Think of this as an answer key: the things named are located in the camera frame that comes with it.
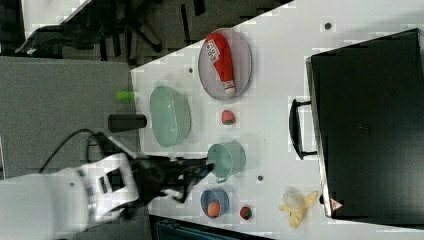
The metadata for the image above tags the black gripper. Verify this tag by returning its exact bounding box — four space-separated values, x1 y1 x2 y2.
131 156 215 204

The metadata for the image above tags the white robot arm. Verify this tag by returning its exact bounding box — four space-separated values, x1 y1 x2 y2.
1 153 214 240

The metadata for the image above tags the blue plastic cup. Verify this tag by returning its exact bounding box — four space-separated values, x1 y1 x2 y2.
200 188 229 218

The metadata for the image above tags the orange toy fruit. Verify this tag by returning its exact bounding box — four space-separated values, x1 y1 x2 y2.
207 201 221 218

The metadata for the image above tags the green plastic mug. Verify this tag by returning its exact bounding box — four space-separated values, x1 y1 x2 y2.
207 141 246 184

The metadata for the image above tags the small red toy strawberry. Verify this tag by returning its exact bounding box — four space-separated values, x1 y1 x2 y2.
239 206 252 220

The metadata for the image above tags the green plastic colander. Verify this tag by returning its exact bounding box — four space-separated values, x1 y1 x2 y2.
149 85 191 148

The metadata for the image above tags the pink toy strawberry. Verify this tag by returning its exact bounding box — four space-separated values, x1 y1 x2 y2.
221 110 236 125

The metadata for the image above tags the black cylinder upper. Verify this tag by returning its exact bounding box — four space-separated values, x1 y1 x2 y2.
108 114 147 133

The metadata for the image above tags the green cylinder object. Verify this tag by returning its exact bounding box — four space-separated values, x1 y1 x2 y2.
116 91 136 101

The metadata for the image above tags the peeled toy banana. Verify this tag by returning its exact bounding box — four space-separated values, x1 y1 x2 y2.
279 191 319 229

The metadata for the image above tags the grey round plate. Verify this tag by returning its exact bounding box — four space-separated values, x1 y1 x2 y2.
198 28 252 101

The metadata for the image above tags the red ketchup bottle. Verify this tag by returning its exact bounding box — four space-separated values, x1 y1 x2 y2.
206 32 236 95

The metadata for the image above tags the black cable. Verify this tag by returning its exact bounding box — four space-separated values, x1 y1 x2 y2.
39 128 101 174

